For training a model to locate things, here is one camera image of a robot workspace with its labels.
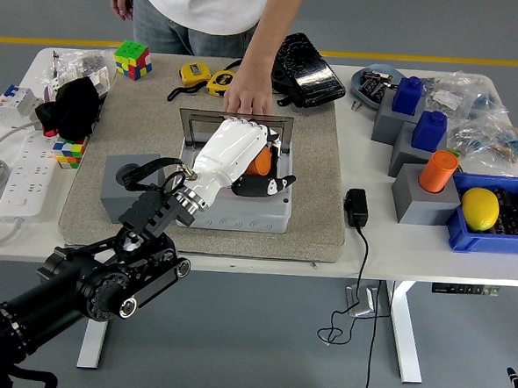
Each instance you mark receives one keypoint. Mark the white power strip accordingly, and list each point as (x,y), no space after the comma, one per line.
(31,175)

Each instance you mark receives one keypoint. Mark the blue-grey shallow dish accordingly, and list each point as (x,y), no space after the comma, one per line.
(358,88)

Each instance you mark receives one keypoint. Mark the small colourful puzzle cube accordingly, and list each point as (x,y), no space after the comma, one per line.
(70,154)

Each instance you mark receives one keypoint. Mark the yellow tape measure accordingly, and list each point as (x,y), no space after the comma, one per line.
(195,73)
(217,83)

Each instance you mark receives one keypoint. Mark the grey electrical box clear lid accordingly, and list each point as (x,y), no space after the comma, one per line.
(248,220)

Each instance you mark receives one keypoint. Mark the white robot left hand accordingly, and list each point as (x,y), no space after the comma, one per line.
(230,152)

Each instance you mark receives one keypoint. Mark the dark printed component pack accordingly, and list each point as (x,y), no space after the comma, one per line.
(378,92)
(369,81)

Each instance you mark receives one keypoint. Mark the person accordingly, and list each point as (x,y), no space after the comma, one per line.
(200,5)

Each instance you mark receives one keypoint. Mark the clear bag of mixed parts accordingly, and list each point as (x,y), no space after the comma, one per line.
(495,142)

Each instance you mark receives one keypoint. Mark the clear bag with white label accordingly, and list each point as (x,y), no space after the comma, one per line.
(447,97)

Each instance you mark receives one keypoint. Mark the blue plastic bin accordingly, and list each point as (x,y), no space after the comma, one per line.
(493,243)

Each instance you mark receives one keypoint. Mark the grey-brown mat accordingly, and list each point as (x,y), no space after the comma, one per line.
(309,162)

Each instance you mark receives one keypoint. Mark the small metal tweezers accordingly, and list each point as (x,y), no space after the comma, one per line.
(357,105)

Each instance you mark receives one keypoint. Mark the silver metal bracket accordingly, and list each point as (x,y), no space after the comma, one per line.
(360,303)

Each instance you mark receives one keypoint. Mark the white circuit breaker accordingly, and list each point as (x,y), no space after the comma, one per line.
(14,104)

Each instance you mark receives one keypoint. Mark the person's left hand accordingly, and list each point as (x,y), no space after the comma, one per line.
(249,92)

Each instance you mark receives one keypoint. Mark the small green item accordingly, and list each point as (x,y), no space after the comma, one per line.
(454,152)

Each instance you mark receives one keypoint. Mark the small white plastic part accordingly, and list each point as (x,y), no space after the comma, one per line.
(101,83)

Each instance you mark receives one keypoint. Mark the large colourful puzzle cube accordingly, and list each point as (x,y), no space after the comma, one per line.
(133,61)

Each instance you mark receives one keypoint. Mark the white table leg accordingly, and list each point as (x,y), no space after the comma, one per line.
(404,335)
(93,342)

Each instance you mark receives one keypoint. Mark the person's left forearm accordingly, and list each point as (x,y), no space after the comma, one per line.
(274,23)

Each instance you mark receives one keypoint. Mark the orange cylindrical battery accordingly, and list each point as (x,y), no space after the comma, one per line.
(437,172)
(258,163)

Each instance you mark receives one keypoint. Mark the black table control panel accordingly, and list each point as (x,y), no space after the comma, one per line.
(464,289)

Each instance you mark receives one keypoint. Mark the black cloth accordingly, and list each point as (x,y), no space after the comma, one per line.
(75,108)

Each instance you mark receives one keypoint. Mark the yellow lemon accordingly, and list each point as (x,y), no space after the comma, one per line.
(480,209)

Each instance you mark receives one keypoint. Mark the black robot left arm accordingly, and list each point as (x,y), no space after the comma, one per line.
(82,280)

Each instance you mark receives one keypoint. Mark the blue bottle-shaped block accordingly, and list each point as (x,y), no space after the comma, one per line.
(429,132)
(408,95)

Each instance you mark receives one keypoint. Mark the grey holder block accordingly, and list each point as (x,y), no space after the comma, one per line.
(404,161)
(386,125)
(421,206)
(113,202)

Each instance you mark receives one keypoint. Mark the clear bag of small parts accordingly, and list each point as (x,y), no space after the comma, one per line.
(89,60)

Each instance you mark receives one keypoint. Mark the clear bag of blue parts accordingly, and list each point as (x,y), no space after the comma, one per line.
(489,104)

